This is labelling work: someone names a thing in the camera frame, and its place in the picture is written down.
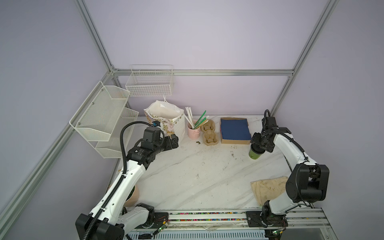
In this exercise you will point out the white mesh two-tier shelf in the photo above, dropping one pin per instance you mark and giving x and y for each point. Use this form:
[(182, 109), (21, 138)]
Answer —
[(101, 118)]

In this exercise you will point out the stacked brown pulp cup carriers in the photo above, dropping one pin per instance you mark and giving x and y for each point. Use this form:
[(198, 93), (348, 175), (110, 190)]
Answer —
[(210, 137)]

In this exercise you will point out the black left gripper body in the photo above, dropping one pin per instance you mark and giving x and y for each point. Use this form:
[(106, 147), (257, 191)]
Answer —
[(158, 148)]

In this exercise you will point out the black plastic cup lid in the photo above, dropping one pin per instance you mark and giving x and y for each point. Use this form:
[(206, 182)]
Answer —
[(257, 149)]

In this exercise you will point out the green wrapped straw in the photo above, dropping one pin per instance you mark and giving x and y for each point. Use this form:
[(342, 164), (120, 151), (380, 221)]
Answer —
[(200, 119)]

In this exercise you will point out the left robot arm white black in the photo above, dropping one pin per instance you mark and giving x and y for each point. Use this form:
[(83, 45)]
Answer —
[(105, 221)]

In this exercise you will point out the cartoon animal paper gift bag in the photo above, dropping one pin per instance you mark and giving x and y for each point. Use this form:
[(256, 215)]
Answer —
[(171, 117)]

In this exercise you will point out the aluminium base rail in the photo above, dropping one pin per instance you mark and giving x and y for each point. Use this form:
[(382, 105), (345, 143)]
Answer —
[(298, 224)]

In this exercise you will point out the green paper coffee cup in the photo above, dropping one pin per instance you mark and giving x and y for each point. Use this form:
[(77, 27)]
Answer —
[(253, 156)]

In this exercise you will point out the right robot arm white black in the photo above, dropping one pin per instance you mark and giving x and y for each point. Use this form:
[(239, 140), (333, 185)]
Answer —
[(307, 183)]

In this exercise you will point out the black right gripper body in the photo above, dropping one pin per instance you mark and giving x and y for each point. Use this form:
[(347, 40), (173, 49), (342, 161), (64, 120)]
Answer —
[(259, 139)]

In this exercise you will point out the cardboard box of blue napkins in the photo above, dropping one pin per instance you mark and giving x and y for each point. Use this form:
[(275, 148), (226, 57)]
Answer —
[(235, 131)]

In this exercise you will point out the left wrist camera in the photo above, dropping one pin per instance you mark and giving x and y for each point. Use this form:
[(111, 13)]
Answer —
[(156, 123)]

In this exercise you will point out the pink metal straw bucket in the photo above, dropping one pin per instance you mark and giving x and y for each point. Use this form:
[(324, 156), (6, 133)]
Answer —
[(193, 134)]

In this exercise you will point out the white wire basket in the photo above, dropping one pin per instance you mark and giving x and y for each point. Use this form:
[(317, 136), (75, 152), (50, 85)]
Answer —
[(151, 80)]

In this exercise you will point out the white wrapped straw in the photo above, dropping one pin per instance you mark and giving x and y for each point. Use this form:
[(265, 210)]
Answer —
[(190, 117)]

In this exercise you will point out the beige cloth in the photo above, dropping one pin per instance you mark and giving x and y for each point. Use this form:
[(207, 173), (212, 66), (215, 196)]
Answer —
[(268, 189)]

